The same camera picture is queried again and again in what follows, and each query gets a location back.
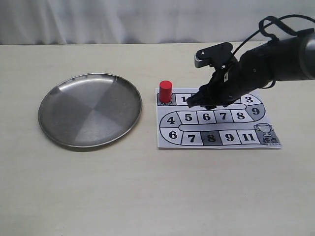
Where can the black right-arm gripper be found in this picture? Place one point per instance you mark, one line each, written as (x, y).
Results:
(234, 80)

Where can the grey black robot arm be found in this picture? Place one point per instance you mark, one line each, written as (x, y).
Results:
(291, 59)

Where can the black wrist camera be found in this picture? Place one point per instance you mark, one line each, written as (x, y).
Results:
(215, 56)

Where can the round silver metal plate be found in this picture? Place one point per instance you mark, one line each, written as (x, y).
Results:
(90, 110)

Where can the printed paper game board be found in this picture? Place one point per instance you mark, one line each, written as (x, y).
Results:
(243, 124)

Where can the white backdrop curtain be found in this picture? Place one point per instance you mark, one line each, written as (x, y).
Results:
(27, 22)

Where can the red cylinder game piece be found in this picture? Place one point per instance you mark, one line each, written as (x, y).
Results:
(165, 91)

